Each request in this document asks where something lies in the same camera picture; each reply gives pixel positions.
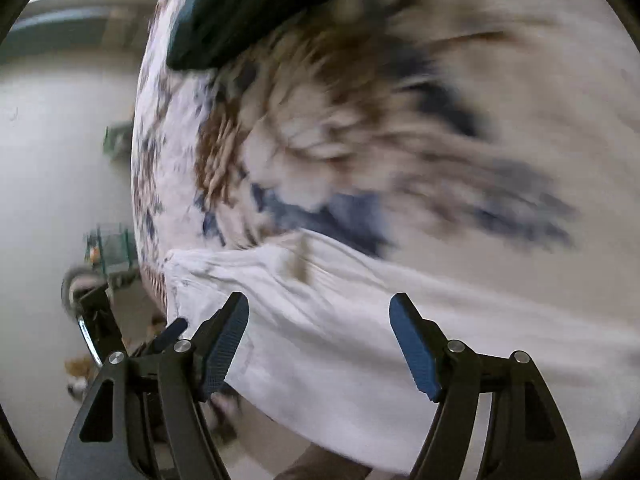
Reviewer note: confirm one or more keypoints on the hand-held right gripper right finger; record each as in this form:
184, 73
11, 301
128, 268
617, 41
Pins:
414, 350

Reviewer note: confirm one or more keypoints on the white pants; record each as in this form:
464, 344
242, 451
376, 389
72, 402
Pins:
350, 340

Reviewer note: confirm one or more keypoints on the green crate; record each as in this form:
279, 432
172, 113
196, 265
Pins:
118, 141

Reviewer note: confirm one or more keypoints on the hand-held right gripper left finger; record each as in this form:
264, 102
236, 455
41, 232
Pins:
224, 347

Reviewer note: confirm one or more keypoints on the printed blanket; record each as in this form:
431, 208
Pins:
400, 125

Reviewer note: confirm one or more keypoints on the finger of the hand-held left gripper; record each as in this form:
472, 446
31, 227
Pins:
171, 331

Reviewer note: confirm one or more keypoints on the dark cloth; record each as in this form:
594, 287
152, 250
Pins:
250, 10

